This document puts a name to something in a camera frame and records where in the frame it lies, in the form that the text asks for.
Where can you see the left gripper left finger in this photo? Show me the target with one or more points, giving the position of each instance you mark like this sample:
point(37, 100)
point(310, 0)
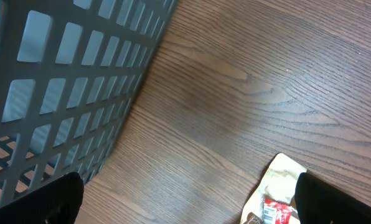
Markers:
point(57, 202)

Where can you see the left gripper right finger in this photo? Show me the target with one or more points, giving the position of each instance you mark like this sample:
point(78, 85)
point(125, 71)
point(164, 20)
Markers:
point(318, 202)

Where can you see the red snack bar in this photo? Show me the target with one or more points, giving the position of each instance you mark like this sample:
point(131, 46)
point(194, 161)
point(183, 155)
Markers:
point(275, 212)

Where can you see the beige snack pouch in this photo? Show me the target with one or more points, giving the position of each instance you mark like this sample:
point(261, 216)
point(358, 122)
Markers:
point(279, 184)

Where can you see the grey plastic mesh basket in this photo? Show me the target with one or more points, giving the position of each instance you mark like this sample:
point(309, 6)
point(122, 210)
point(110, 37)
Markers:
point(69, 74)

